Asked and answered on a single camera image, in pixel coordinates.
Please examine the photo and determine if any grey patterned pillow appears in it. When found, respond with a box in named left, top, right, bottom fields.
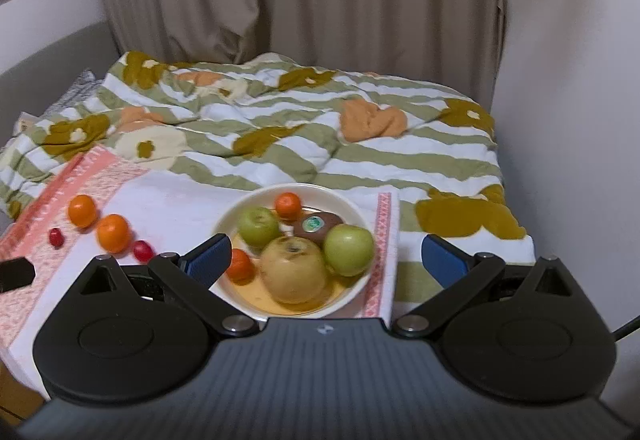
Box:
left=37, top=68, right=106, bottom=118

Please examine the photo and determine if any small tangerine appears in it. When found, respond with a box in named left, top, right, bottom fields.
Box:
left=225, top=248, right=255, bottom=283
left=274, top=192, right=304, bottom=222

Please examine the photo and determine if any green striped floral blanket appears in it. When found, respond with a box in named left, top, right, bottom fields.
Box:
left=0, top=50, right=537, bottom=318

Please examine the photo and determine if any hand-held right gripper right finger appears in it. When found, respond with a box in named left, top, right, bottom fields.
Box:
left=392, top=233, right=575, bottom=339

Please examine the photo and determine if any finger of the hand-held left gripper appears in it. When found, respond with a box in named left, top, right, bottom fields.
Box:
left=0, top=257, right=36, bottom=293

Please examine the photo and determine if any orange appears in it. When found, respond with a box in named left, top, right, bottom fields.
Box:
left=96, top=214, right=132, bottom=255
left=68, top=194, right=99, bottom=229

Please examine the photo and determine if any black cable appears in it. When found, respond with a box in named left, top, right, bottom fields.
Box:
left=612, top=314, right=640, bottom=342

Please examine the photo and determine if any small green apple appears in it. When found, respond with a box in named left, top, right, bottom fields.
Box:
left=236, top=206, right=281, bottom=249

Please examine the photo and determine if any large green apple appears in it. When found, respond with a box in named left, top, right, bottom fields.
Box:
left=322, top=223, right=376, bottom=277

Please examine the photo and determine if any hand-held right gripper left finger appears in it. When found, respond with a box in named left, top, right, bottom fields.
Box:
left=79, top=233, right=261, bottom=339

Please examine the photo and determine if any large yellow pear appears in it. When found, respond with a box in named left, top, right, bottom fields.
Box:
left=258, top=236, right=329, bottom=305

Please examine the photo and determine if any grey headboard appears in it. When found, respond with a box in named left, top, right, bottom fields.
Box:
left=0, top=20, right=122, bottom=148

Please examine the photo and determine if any brown kiwi with green sticker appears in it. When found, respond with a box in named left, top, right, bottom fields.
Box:
left=292, top=212, right=345, bottom=249

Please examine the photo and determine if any cream cartoon print plate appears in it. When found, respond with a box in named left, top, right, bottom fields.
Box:
left=209, top=183, right=377, bottom=321

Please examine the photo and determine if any pink patterned tablecloth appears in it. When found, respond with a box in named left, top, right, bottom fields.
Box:
left=0, top=145, right=401, bottom=361

